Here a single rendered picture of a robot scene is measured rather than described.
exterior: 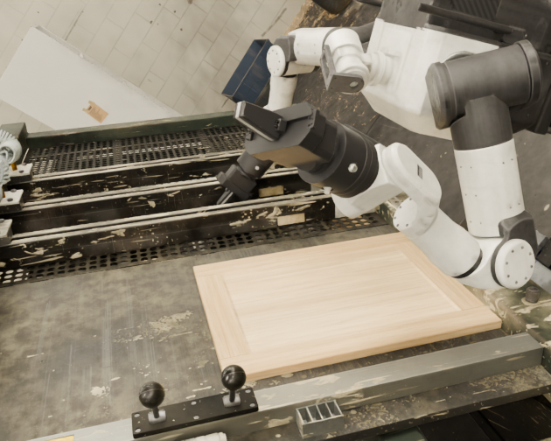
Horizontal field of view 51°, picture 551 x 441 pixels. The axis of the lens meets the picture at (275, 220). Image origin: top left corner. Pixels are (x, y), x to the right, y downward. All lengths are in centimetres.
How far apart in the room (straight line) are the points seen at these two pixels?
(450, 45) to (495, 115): 17
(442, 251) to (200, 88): 551
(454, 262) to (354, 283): 46
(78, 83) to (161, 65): 161
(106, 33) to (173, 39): 65
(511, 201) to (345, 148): 33
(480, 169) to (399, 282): 49
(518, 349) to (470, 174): 36
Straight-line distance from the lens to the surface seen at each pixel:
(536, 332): 120
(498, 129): 94
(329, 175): 74
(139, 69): 620
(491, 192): 95
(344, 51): 109
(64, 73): 478
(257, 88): 534
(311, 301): 128
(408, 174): 81
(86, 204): 180
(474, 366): 111
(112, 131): 267
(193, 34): 624
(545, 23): 118
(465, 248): 92
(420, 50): 105
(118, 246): 161
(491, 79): 93
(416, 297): 131
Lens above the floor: 184
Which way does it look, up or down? 25 degrees down
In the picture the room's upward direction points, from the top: 59 degrees counter-clockwise
